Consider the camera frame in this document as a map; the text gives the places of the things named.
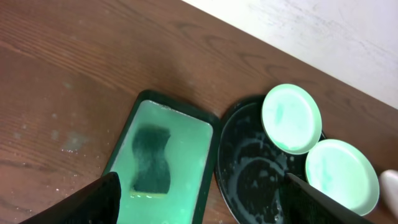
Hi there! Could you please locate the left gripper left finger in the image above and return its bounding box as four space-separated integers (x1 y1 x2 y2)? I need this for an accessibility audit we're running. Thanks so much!
21 172 121 224

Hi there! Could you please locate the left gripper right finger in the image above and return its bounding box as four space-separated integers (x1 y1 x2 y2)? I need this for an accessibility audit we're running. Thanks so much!
279 173 372 224

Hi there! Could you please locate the mint green plate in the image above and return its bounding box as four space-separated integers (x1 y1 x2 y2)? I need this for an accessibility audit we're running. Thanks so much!
261 84 322 155
305 139 380 216

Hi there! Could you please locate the dark green scrub sponge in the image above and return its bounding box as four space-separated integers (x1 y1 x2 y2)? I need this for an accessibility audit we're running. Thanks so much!
131 124 171 197

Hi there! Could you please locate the white plate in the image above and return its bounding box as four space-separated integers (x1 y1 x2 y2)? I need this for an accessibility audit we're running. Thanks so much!
379 169 398 218

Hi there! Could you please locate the round black tray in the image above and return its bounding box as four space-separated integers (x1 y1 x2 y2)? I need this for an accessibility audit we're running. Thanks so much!
215 95 307 223

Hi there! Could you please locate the rectangular green soapy tray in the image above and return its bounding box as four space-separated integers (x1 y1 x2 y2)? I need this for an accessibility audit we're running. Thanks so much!
103 90 220 224

